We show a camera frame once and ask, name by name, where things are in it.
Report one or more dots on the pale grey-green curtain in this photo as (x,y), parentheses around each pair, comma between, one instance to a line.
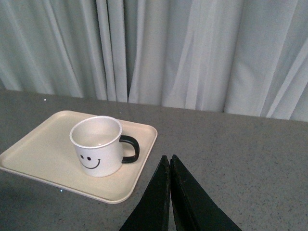
(247,57)

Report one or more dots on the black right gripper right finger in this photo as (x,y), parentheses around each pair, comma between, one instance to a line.
(193,208)

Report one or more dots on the white smiley mug black handle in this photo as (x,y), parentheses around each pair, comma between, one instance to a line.
(101,147)

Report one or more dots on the beige rectangular plastic tray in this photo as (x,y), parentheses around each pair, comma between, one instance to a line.
(46,154)

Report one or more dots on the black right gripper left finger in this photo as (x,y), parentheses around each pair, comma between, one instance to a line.
(152,211)

